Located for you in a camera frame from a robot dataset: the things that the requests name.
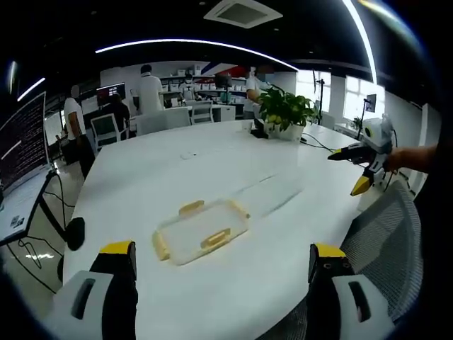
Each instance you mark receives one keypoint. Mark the black device on table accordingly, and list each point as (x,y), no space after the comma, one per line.
(259,131)

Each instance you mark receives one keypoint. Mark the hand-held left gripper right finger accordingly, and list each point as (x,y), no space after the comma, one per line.
(339,304)

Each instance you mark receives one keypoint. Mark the white side desk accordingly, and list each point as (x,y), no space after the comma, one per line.
(21,205)

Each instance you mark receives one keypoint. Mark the white office chair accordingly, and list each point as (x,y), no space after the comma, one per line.
(201,111)
(104,129)

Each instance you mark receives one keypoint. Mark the shelves with white boxes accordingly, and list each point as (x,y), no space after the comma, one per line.
(205,83)

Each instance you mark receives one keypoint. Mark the black round pad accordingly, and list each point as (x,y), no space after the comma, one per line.
(76,233)

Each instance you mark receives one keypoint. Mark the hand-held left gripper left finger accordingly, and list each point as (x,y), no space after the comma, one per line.
(85,304)

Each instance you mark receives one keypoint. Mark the short ceiling light strip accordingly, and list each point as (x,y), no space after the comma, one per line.
(32,88)

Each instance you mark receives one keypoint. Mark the clear container with yellow clasps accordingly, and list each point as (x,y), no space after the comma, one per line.
(201,233)

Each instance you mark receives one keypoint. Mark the grey mesh office chair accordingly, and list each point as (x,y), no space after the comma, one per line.
(385,241)

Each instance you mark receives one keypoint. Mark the ceiling air conditioner vent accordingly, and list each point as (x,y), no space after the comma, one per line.
(243,13)

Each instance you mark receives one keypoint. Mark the black tripod stand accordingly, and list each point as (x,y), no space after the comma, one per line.
(320,95)

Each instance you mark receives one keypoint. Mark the small dark monitor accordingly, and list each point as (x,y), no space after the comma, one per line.
(223,80)

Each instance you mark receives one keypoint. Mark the monitor with red screen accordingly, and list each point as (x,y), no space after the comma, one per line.
(110,93)

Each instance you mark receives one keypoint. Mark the large computer monitor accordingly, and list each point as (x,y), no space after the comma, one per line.
(23,145)

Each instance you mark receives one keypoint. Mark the long ceiling light strip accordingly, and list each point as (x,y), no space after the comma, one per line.
(364,39)
(198,43)

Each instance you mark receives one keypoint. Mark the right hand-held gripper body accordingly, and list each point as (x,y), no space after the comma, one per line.
(380,138)

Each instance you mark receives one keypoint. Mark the green potted plant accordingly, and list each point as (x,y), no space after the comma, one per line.
(283,106)

